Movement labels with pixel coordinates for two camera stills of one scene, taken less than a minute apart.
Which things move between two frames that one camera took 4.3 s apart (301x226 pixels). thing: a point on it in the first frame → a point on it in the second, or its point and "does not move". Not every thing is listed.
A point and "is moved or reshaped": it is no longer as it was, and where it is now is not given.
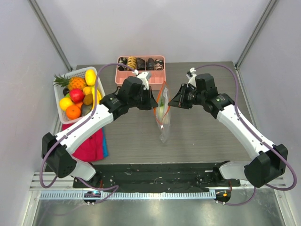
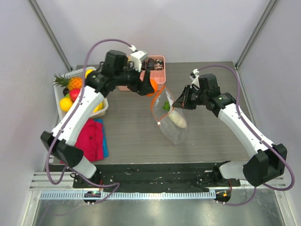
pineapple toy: [71, 83] does not move
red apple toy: [77, 95] does not move
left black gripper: [149, 105] → [141, 88]
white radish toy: [163, 115] → [175, 117]
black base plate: [156, 178] does not move
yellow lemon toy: [65, 102] does not move
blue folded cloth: [106, 152] does not move
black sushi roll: [150, 64] does not move
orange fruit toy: [73, 112] is moved or reshaped
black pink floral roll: [158, 64] does not move
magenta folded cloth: [91, 149] does not move
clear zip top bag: [162, 112] is moved or reshaped
